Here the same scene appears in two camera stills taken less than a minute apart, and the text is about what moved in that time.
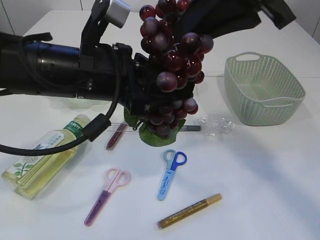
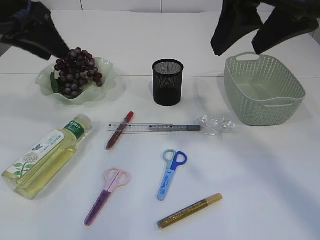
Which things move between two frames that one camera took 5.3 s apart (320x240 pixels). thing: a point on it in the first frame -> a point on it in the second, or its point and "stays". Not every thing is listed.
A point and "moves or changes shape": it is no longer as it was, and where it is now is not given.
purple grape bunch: [182, 55] moves or changes shape
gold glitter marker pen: [188, 210] stays
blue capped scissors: [172, 160] stays
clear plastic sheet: [214, 127] stays
